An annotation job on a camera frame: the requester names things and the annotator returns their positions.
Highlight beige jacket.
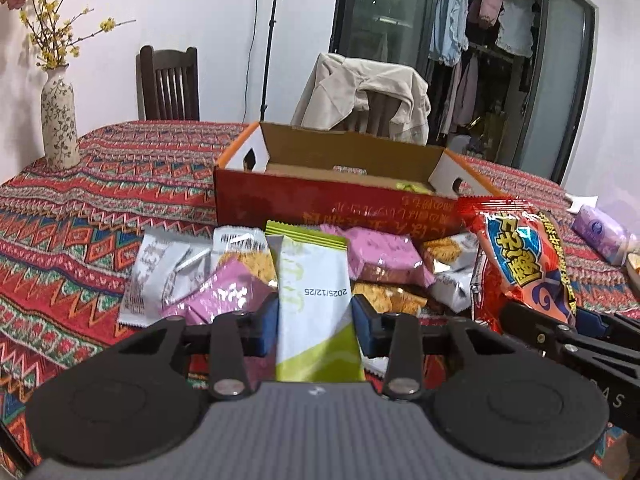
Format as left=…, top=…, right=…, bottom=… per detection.
left=291, top=52, right=432, bottom=147

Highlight green white snack packet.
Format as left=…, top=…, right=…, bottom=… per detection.
left=265, top=220, right=366, bottom=383

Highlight pink snack packet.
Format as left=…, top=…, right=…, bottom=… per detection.
left=320, top=224, right=436, bottom=288
left=160, top=260, right=278, bottom=326

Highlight white hanging garment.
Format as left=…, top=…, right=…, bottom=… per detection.
left=496, top=0, right=536, bottom=58

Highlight light blue hanging garment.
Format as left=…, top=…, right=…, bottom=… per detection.
left=429, top=0, right=470, bottom=67

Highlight red snack bag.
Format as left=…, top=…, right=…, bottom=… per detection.
left=457, top=196, right=578, bottom=335

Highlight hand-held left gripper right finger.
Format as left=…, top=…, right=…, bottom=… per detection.
left=351, top=294, right=526, bottom=402

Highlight mauve hanging garment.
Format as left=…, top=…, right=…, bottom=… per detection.
left=442, top=55, right=481, bottom=133

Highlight floral ceramic vase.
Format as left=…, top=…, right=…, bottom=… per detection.
left=41, top=66, right=82, bottom=171

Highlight black cable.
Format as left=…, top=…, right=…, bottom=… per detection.
left=243, top=0, right=262, bottom=124

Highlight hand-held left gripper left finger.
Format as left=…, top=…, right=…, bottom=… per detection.
left=107, top=292, right=279, bottom=402

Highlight grey white snack packet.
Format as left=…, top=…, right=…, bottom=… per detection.
left=117, top=227, right=213, bottom=328

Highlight studio light stand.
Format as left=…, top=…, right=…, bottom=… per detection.
left=259, top=0, right=283, bottom=123

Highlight yellow flower branches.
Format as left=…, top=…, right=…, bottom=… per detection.
left=19, top=0, right=137, bottom=72

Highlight dark wooden chair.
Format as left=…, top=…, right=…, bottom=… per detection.
left=136, top=45, right=200, bottom=122

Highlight white paper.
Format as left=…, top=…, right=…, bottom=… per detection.
left=565, top=192, right=599, bottom=212

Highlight purple tissue pack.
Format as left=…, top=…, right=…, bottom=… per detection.
left=570, top=203, right=633, bottom=266

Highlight red cardboard box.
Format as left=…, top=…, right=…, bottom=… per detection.
left=214, top=121, right=506, bottom=241

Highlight glass sliding door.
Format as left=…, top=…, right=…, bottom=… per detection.
left=330, top=0, right=598, bottom=184

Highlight pink hanging garment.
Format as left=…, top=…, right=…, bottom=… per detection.
left=467, top=0, right=505, bottom=29

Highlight white yellow cracker packet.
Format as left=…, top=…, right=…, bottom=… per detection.
left=212, top=226, right=278, bottom=286

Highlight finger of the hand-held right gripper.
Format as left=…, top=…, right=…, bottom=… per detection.
left=575, top=310, right=640, bottom=348
left=500, top=302, right=640, bottom=380

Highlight brown wooden chair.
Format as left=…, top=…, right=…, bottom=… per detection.
left=350, top=91, right=397, bottom=138

